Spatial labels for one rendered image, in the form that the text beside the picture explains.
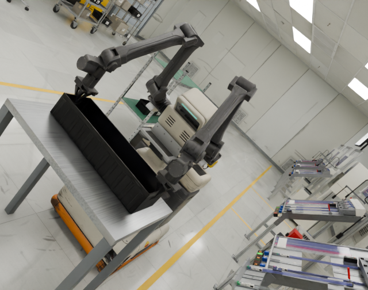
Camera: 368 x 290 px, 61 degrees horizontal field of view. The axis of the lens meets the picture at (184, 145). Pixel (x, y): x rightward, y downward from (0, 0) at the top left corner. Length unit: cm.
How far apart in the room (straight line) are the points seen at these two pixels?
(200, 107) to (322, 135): 915
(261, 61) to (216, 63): 156
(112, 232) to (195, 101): 86
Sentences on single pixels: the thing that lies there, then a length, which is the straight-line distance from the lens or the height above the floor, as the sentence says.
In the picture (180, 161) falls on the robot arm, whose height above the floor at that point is 110.
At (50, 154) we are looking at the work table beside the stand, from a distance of 122.
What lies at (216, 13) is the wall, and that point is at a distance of 1181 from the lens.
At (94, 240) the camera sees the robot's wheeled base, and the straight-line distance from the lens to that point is 204.
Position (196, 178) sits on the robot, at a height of 80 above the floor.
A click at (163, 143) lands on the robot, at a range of 174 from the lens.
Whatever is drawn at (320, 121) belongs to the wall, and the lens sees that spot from 1067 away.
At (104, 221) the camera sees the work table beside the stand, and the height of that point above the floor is 80.
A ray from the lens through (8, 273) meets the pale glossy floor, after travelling 188.
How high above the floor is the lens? 145
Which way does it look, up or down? 16 degrees down
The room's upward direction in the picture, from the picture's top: 43 degrees clockwise
